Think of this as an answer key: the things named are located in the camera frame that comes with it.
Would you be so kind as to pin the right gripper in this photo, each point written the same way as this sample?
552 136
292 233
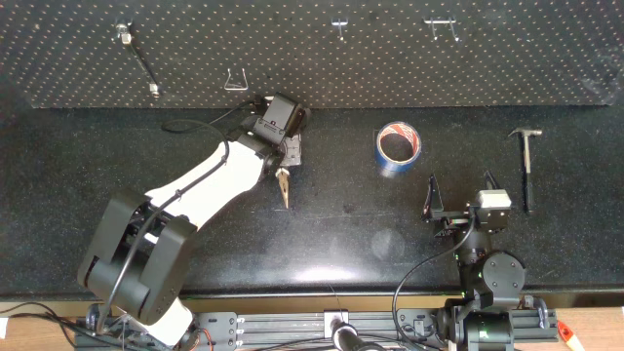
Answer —
451 215

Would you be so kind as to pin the needle-nose pliers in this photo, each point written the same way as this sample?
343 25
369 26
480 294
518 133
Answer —
284 187

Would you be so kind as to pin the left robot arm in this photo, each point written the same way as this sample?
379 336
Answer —
219 180

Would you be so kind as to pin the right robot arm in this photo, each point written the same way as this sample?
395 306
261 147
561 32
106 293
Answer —
492 283

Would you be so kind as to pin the black pegboard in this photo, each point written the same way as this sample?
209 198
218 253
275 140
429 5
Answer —
390 68

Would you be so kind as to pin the hammer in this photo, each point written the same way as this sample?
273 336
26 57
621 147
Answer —
527 166

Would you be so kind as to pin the roll of blue tape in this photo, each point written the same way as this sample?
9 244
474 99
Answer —
390 163

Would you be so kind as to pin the metal hook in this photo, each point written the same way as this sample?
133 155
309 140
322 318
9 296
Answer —
235 88
440 21
339 23
123 23

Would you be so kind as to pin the red and white object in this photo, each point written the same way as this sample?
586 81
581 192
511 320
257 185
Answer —
569 336

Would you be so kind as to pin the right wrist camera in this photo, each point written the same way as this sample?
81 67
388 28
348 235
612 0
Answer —
493 207

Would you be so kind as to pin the mounting rail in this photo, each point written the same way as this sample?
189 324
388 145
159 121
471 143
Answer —
370 329

